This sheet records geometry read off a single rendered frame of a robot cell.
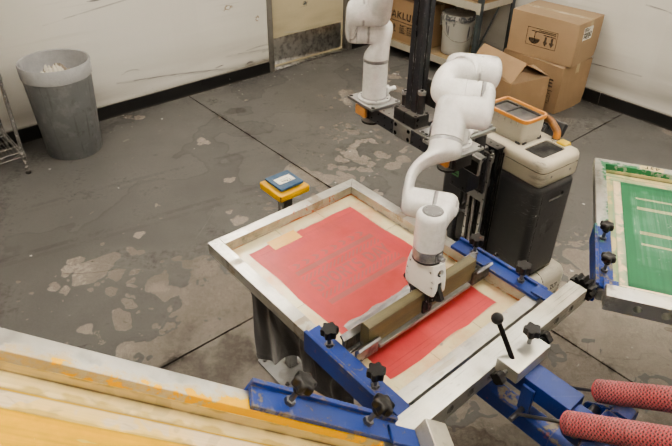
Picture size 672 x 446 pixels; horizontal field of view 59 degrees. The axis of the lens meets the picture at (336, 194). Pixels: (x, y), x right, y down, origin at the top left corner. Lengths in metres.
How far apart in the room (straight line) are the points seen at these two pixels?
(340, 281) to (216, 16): 3.81
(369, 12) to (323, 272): 0.91
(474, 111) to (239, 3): 3.99
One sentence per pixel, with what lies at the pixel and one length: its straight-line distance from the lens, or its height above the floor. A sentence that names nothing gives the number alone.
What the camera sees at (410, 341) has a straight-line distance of 1.57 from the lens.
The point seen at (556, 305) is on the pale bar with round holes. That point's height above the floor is 1.04.
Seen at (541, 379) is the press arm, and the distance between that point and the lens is 1.45.
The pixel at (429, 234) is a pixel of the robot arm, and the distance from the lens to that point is 1.41.
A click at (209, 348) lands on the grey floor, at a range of 2.88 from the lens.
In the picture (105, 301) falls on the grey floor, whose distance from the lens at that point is 3.24.
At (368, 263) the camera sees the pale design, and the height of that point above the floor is 0.95.
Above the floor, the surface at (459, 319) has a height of 0.95.
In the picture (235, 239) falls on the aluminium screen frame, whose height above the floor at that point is 0.99.
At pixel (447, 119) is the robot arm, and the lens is 1.53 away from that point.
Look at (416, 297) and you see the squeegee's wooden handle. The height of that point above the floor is 1.06.
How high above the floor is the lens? 2.10
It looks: 33 degrees down
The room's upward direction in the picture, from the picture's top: 1 degrees clockwise
